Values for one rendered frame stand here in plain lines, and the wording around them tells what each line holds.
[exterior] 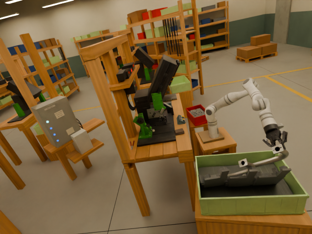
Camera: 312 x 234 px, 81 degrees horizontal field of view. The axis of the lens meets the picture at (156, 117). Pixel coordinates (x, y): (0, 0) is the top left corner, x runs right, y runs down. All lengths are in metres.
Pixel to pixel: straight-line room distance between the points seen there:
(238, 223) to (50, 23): 12.16
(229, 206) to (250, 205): 0.13
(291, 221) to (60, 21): 12.04
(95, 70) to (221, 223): 1.39
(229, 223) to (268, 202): 0.29
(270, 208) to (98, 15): 11.03
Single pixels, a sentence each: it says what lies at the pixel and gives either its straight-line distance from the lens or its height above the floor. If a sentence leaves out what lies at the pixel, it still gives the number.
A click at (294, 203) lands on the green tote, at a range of 1.46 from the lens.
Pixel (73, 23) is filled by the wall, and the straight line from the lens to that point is 11.93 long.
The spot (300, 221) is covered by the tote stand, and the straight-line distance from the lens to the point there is 1.52.
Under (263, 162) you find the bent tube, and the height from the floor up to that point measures 1.08.
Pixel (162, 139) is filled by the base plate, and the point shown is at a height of 0.90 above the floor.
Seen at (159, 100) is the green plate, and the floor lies 1.18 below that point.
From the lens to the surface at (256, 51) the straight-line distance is 8.01.
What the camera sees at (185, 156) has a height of 0.83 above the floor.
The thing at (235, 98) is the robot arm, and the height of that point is 1.31.
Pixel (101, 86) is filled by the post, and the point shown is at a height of 1.64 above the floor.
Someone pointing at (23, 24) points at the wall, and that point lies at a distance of 13.26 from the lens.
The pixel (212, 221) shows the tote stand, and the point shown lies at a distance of 1.46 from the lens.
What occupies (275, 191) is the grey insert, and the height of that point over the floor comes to 0.85.
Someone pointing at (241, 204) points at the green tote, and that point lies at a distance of 1.38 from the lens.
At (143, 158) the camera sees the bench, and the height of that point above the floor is 0.88.
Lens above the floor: 1.99
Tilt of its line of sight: 27 degrees down
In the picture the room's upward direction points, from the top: 13 degrees counter-clockwise
